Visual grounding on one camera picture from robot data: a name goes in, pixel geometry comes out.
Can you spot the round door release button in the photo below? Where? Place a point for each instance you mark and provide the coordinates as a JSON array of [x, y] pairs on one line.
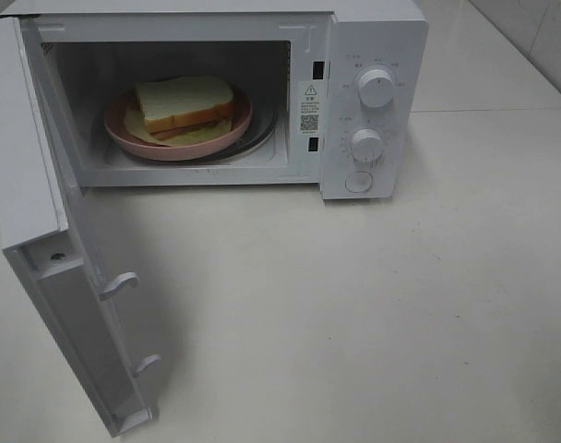
[[359, 182]]

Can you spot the white bread sandwich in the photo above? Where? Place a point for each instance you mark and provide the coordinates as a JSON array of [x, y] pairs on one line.
[[181, 111]]

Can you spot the pink round plate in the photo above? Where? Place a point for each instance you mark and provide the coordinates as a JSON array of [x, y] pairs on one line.
[[114, 122]]

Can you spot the white microwave door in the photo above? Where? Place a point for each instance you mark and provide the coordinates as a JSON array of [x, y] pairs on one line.
[[46, 233]]

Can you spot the glass microwave turntable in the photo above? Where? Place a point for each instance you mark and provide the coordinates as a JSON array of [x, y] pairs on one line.
[[262, 126]]

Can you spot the white lower timer knob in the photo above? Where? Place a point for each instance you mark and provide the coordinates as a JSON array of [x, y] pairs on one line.
[[367, 145]]

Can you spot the white microwave oven body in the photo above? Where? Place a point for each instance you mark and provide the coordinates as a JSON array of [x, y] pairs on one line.
[[300, 59]]

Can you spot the white upper power knob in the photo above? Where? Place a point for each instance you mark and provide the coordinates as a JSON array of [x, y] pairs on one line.
[[376, 86]]

